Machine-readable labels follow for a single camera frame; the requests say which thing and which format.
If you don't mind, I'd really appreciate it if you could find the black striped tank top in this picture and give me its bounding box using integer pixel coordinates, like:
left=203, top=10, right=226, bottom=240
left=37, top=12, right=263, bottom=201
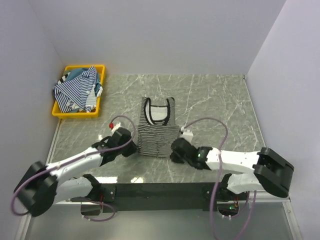
left=137, top=97, right=180, bottom=158

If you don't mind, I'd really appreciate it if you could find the blue white striped tank top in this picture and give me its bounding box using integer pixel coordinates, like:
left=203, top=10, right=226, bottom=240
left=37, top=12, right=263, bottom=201
left=53, top=66, right=97, bottom=114

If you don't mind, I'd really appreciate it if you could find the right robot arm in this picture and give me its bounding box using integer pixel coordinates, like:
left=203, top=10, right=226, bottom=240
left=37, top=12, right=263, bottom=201
left=170, top=138, right=295, bottom=201

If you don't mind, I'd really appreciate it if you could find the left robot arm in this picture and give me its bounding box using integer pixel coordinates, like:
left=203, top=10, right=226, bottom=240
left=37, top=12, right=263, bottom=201
left=14, top=127, right=137, bottom=217

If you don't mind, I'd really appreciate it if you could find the light striped tank top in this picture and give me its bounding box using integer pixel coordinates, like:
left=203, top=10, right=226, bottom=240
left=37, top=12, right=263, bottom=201
left=84, top=86, right=103, bottom=113

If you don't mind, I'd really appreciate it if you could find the teal tank top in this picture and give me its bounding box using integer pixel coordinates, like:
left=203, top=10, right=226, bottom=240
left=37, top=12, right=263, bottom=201
left=65, top=67, right=102, bottom=92

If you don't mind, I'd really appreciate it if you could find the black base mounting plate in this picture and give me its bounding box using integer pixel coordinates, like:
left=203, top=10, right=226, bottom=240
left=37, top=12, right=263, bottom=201
left=93, top=182, right=215, bottom=212

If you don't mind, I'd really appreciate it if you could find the yellow plastic bin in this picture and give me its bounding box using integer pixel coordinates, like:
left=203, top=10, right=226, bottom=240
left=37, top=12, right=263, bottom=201
left=52, top=64, right=106, bottom=119

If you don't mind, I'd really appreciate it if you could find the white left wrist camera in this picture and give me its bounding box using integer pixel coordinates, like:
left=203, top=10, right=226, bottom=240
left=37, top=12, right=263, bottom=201
left=109, top=121, right=125, bottom=134

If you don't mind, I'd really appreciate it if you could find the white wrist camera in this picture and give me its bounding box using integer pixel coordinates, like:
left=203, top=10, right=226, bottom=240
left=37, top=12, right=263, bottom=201
left=179, top=126, right=194, bottom=143
left=109, top=121, right=125, bottom=134

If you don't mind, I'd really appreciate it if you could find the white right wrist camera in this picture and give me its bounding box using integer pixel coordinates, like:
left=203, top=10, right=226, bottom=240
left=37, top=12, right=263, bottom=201
left=179, top=126, right=194, bottom=143

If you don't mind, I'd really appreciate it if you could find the aluminium extrusion rail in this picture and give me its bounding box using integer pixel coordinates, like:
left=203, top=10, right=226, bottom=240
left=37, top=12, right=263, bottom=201
left=37, top=189, right=290, bottom=206

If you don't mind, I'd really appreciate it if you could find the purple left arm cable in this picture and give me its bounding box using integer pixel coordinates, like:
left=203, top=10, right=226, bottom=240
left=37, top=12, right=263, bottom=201
left=10, top=114, right=138, bottom=223

